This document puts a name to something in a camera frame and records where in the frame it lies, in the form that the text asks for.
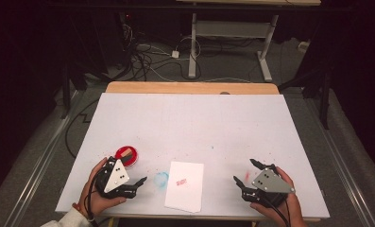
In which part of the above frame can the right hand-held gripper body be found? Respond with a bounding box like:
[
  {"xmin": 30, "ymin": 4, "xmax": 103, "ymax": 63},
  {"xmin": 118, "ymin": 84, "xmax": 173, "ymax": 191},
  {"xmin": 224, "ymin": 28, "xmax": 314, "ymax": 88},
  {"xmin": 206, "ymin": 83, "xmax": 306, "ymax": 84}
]
[{"xmin": 239, "ymin": 163, "xmax": 297, "ymax": 209}]

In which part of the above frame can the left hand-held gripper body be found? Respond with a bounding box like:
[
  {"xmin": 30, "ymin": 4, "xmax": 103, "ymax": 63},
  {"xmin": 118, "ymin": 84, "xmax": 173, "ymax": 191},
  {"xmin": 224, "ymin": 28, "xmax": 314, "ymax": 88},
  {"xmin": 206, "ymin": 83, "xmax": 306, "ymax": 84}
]
[{"xmin": 94, "ymin": 156, "xmax": 140, "ymax": 200}]

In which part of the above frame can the person's left hand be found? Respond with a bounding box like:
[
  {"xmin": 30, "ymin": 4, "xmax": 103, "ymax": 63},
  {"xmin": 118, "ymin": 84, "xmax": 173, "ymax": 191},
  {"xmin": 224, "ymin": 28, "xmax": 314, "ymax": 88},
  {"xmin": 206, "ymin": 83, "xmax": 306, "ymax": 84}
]
[{"xmin": 78, "ymin": 156, "xmax": 128, "ymax": 219}]

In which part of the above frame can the person's right hand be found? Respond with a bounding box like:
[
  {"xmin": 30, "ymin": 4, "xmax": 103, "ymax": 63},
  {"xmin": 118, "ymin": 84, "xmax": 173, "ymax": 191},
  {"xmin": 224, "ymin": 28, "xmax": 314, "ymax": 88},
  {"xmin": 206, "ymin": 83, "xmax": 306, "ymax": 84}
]
[{"xmin": 249, "ymin": 166, "xmax": 306, "ymax": 227}]

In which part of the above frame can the white paper sheet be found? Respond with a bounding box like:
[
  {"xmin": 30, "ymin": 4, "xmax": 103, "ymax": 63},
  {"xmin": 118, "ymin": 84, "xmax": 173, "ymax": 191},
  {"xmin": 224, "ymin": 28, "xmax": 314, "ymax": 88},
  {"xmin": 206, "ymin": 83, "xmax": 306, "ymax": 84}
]
[{"xmin": 163, "ymin": 161, "xmax": 205, "ymax": 214}]

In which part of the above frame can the large white board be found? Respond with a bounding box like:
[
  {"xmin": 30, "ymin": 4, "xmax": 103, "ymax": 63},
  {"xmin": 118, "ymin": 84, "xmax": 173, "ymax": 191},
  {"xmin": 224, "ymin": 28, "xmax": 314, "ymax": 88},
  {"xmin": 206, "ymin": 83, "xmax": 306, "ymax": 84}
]
[{"xmin": 55, "ymin": 92, "xmax": 332, "ymax": 219}]

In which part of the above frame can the black metal stand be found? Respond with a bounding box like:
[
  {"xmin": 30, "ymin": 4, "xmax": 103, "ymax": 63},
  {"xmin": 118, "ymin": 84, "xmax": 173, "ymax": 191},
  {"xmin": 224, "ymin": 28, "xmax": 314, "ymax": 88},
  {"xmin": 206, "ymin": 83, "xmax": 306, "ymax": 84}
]
[
  {"xmin": 60, "ymin": 61, "xmax": 89, "ymax": 120},
  {"xmin": 279, "ymin": 61, "xmax": 332, "ymax": 131}
]

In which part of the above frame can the wooden table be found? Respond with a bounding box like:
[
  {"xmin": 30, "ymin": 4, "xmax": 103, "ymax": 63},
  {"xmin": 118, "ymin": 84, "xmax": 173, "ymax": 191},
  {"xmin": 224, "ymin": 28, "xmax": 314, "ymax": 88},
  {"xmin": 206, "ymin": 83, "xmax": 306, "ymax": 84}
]
[{"xmin": 105, "ymin": 80, "xmax": 281, "ymax": 96}]

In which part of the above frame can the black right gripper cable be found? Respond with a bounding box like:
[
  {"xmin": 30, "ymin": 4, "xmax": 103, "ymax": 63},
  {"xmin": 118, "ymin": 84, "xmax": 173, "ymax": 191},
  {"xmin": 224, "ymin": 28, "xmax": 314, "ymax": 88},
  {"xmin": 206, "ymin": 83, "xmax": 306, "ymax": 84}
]
[{"xmin": 263, "ymin": 195, "xmax": 292, "ymax": 227}]

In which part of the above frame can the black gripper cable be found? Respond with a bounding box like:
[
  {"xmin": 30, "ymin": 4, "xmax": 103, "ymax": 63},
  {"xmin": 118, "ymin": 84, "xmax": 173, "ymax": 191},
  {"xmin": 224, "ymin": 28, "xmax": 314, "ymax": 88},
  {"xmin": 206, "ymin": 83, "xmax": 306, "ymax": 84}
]
[
  {"xmin": 84, "ymin": 165, "xmax": 99, "ymax": 227},
  {"xmin": 263, "ymin": 195, "xmax": 292, "ymax": 227}
]

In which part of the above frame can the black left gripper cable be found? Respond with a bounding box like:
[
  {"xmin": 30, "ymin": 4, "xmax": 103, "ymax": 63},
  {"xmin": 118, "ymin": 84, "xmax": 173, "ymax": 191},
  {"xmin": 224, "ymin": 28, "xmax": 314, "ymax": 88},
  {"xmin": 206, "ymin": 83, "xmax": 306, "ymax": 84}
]
[{"xmin": 84, "ymin": 165, "xmax": 99, "ymax": 227}]

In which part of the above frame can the black floor cable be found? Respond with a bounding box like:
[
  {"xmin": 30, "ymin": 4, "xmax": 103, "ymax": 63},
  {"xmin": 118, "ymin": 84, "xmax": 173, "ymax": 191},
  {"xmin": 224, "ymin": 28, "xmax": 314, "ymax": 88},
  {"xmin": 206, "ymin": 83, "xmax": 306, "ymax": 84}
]
[{"xmin": 64, "ymin": 97, "xmax": 100, "ymax": 159}]

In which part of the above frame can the metal floor rail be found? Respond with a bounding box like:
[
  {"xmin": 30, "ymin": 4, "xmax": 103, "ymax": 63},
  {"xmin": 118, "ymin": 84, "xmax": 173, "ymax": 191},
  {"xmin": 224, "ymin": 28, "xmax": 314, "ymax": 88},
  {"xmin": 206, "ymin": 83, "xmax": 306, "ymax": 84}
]
[
  {"xmin": 302, "ymin": 94, "xmax": 375, "ymax": 227},
  {"xmin": 0, "ymin": 90, "xmax": 84, "ymax": 227}
]

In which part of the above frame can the tangle of floor cables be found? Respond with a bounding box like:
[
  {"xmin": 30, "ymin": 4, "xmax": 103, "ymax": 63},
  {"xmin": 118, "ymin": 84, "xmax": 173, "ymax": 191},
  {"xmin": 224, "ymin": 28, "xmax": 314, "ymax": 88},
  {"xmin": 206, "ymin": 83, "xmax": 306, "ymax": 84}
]
[{"xmin": 120, "ymin": 22, "xmax": 205, "ymax": 83}]

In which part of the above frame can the white desk frame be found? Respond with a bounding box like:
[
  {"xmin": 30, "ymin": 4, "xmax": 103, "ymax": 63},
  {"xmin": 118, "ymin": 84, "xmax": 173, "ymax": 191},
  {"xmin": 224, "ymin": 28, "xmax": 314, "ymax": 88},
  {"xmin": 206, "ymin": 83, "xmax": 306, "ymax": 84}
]
[{"xmin": 175, "ymin": 0, "xmax": 322, "ymax": 83}]

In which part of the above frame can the white wall socket box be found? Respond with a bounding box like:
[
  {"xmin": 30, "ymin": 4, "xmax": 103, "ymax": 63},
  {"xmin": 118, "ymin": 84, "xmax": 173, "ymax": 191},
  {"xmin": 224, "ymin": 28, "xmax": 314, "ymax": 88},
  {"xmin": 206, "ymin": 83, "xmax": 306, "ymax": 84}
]
[{"xmin": 298, "ymin": 40, "xmax": 311, "ymax": 54}]

